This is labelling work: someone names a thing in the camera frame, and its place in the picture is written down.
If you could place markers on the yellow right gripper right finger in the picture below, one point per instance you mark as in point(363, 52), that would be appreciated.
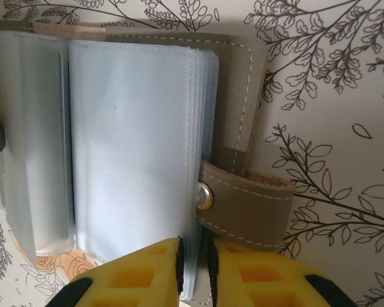
point(259, 281)

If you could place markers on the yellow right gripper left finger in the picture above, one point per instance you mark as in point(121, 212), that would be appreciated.
point(131, 278)

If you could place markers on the taupe leather card holder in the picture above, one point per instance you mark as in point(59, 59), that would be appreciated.
point(131, 144)

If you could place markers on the floral print table cover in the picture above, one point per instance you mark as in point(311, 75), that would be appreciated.
point(339, 128)

